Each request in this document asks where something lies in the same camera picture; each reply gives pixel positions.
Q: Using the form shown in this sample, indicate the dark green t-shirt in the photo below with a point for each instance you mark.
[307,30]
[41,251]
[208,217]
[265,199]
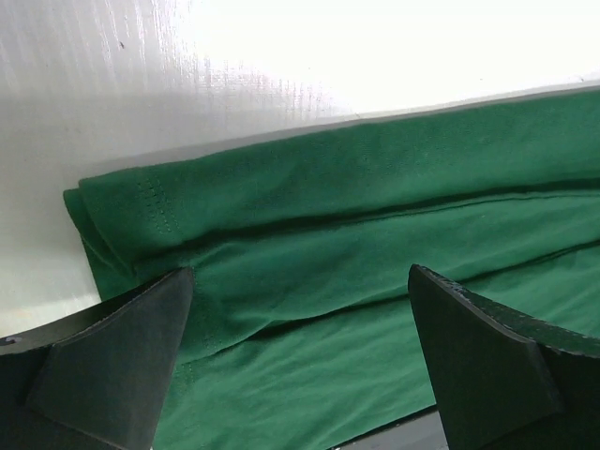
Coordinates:
[300,333]

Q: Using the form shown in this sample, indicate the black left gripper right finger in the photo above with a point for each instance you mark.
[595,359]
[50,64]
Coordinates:
[501,378]

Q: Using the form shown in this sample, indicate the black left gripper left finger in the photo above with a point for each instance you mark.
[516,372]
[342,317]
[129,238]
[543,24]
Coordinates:
[96,379]

